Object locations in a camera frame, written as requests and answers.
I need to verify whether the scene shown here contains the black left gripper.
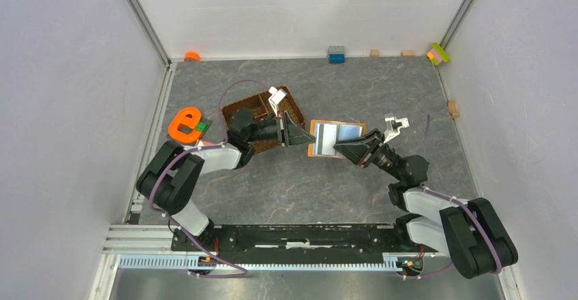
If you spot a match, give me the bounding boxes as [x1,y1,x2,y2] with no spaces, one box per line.
[246,110,316,147]

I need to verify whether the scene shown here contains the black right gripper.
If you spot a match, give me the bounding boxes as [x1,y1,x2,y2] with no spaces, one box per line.
[332,128,403,182]

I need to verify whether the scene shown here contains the blue cards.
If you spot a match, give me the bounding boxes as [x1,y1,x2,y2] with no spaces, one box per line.
[311,122,363,157]

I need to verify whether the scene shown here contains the yellow leather card holder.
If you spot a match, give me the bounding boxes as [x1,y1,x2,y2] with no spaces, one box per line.
[307,119,367,159]

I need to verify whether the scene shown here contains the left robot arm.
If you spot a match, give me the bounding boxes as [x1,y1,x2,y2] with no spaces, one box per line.
[136,108,316,251]

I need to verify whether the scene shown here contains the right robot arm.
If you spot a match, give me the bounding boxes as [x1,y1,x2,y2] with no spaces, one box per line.
[333,130,519,279]

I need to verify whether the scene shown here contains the brown woven basket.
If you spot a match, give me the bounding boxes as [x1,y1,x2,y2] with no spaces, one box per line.
[221,85,307,154]

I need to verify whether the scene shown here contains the green toy brick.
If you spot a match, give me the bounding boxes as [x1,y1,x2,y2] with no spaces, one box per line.
[195,121,212,134]

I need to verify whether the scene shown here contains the blue grey toy bricks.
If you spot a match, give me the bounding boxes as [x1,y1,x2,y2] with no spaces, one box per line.
[327,46,346,64]

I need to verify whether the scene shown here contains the small tan wooden block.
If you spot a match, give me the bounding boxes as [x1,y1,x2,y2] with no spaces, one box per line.
[369,49,380,57]

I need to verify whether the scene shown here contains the curved wooden block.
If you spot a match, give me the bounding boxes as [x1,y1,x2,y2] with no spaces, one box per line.
[447,99,460,119]

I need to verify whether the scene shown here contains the orange letter shaped block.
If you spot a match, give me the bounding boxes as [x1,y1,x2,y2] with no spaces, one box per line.
[168,107,202,145]

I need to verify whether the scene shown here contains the green pink yellow bricks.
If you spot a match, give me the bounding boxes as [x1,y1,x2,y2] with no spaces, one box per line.
[426,42,451,66]

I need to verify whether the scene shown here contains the orange round cap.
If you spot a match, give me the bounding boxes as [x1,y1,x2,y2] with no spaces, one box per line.
[183,51,200,62]

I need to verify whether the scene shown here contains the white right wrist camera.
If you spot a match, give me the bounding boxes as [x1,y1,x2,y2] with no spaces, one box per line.
[383,116,410,143]

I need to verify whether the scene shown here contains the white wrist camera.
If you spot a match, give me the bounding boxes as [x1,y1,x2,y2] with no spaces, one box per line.
[383,116,410,143]
[268,87,287,117]

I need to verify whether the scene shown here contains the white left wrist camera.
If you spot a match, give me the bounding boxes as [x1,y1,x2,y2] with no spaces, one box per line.
[268,87,287,117]

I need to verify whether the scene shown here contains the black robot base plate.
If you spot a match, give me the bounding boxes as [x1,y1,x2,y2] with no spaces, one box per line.
[170,223,440,265]

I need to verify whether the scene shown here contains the aluminium frame rail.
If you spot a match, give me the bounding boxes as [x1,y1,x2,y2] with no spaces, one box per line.
[126,0,172,68]

